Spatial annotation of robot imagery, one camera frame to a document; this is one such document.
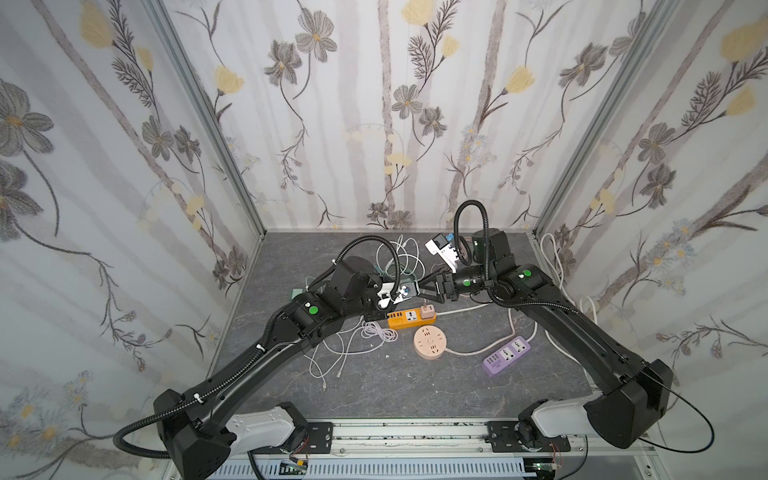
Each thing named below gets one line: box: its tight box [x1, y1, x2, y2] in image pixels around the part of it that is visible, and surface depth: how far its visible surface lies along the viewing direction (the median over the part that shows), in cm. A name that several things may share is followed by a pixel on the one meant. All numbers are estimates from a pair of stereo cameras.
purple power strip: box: [482, 336, 532, 377], surface depth 88 cm
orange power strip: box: [386, 308, 437, 330], surface depth 95 cm
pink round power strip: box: [413, 325, 447, 360], surface depth 90 cm
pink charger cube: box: [420, 304, 435, 319], surface depth 92 cm
